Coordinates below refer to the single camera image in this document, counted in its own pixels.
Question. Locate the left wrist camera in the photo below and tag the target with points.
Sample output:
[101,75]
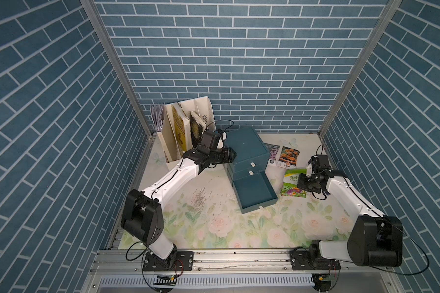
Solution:
[222,135]

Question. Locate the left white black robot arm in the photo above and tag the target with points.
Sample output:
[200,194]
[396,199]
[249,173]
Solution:
[142,213]

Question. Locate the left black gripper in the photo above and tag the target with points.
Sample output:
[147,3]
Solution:
[227,155]

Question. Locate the dark sunflower cover book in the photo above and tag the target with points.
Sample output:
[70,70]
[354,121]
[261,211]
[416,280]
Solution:
[198,126]

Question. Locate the green flower seed bag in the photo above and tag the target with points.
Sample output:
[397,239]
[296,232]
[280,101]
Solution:
[290,181]

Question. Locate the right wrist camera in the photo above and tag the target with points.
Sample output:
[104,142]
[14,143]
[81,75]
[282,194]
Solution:
[310,169]

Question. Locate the teal three-drawer cabinet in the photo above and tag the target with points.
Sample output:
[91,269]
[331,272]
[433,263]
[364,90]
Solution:
[246,173]

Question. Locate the white file organizer rack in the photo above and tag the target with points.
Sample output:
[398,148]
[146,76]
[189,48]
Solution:
[168,141]

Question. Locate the purple striped folder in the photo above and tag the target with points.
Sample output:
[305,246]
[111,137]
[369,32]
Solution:
[157,113]

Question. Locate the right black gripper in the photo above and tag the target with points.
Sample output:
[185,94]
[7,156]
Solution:
[301,177]

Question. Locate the floral table mat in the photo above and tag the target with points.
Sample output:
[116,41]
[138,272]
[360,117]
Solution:
[205,213]

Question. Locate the aluminium mounting rail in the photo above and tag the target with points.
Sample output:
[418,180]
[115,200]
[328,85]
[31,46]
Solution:
[119,262]

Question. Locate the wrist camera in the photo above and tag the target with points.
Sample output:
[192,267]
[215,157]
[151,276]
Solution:
[222,135]
[310,169]

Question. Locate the orange flower seed bag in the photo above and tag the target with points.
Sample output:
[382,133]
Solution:
[288,158]

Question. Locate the yellow cover book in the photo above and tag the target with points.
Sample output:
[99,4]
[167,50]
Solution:
[182,128]

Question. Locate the purple flower seed bag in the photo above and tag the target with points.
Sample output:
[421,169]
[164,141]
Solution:
[274,150]

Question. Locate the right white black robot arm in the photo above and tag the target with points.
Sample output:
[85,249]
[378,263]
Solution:
[376,240]

